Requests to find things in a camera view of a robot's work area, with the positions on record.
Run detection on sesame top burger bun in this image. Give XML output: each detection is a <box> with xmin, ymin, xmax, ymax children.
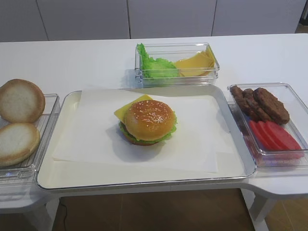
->
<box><xmin>123</xmin><ymin>100</ymin><xmax>176</xmax><ymax>141</ymax></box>

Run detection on yellow cheese slice on burger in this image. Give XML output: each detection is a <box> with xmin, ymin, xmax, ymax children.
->
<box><xmin>114</xmin><ymin>94</ymin><xmax>152</xmax><ymax>122</ymax></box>

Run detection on green lettuce leaf on burger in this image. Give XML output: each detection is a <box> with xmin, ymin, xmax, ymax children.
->
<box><xmin>118</xmin><ymin>119</ymin><xmax>177</xmax><ymax>143</ymax></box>

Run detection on green lettuce leaves in container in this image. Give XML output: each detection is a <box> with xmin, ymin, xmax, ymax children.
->
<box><xmin>137</xmin><ymin>43</ymin><xmax>179</xmax><ymax>79</ymax></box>

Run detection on clear lettuce cheese container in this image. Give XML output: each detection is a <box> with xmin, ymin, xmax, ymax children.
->
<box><xmin>135</xmin><ymin>42</ymin><xmax>220</xmax><ymax>87</ymax></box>

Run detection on yellow cheese slices in container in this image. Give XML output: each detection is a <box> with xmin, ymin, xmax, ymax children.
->
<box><xmin>174</xmin><ymin>48</ymin><xmax>215</xmax><ymax>77</ymax></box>

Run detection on bottom burger bun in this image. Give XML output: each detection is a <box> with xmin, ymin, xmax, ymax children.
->
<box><xmin>124</xmin><ymin>134</ymin><xmax>158</xmax><ymax>146</ymax></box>

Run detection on white paper sheet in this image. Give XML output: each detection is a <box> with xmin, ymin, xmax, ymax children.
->
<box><xmin>53</xmin><ymin>88</ymin><xmax>234</xmax><ymax>172</ymax></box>

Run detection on left brown patty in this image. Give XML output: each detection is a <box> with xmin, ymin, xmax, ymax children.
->
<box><xmin>230</xmin><ymin>85</ymin><xmax>259</xmax><ymax>122</ymax></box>

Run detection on brown patty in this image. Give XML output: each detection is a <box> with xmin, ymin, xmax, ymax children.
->
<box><xmin>230</xmin><ymin>85</ymin><xmax>259</xmax><ymax>122</ymax></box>
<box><xmin>253</xmin><ymin>88</ymin><xmax>290</xmax><ymax>125</ymax></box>
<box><xmin>243</xmin><ymin>89</ymin><xmax>272</xmax><ymax>122</ymax></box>

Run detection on middle brown patty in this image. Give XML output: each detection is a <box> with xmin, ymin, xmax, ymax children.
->
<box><xmin>243</xmin><ymin>89</ymin><xmax>272</xmax><ymax>122</ymax></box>

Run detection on middle red tomato slice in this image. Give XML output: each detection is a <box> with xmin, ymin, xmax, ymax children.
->
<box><xmin>257</xmin><ymin>120</ymin><xmax>289</xmax><ymax>150</ymax></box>

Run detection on red tomato slice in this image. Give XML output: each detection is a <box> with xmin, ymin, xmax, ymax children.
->
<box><xmin>249</xmin><ymin>120</ymin><xmax>280</xmax><ymax>151</ymax></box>
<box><xmin>257</xmin><ymin>120</ymin><xmax>289</xmax><ymax>150</ymax></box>
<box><xmin>266</xmin><ymin>121</ymin><xmax>301</xmax><ymax>150</ymax></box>

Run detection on left red tomato slice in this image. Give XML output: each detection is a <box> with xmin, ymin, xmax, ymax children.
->
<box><xmin>249</xmin><ymin>120</ymin><xmax>280</xmax><ymax>151</ymax></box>

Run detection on white serving tray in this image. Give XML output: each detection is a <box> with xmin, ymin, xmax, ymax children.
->
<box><xmin>37</xmin><ymin>85</ymin><xmax>256</xmax><ymax>190</ymax></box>

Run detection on right brown patty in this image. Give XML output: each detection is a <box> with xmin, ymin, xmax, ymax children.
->
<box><xmin>253</xmin><ymin>88</ymin><xmax>290</xmax><ymax>125</ymax></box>

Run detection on clear patty tomato container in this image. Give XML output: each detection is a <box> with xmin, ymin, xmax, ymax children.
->
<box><xmin>228</xmin><ymin>83</ymin><xmax>308</xmax><ymax>167</ymax></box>

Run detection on right red tomato slice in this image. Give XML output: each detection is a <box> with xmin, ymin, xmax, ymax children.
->
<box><xmin>266</xmin><ymin>121</ymin><xmax>301</xmax><ymax>150</ymax></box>

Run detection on upper bun half in container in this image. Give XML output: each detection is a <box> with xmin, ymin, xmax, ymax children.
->
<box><xmin>0</xmin><ymin>79</ymin><xmax>46</xmax><ymax>123</ymax></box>

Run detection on bun half in container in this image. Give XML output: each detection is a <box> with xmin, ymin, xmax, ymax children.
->
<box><xmin>0</xmin><ymin>79</ymin><xmax>46</xmax><ymax>123</ymax></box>
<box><xmin>0</xmin><ymin>123</ymin><xmax>40</xmax><ymax>167</ymax></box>

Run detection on lower bun half in container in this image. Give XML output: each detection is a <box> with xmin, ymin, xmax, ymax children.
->
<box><xmin>0</xmin><ymin>123</ymin><xmax>40</xmax><ymax>167</ymax></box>

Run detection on clear bun container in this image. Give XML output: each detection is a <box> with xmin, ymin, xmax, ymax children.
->
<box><xmin>0</xmin><ymin>94</ymin><xmax>61</xmax><ymax>187</ymax></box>

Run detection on black floor cable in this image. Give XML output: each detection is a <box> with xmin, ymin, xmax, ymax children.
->
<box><xmin>59</xmin><ymin>203</ymin><xmax>68</xmax><ymax>231</ymax></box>

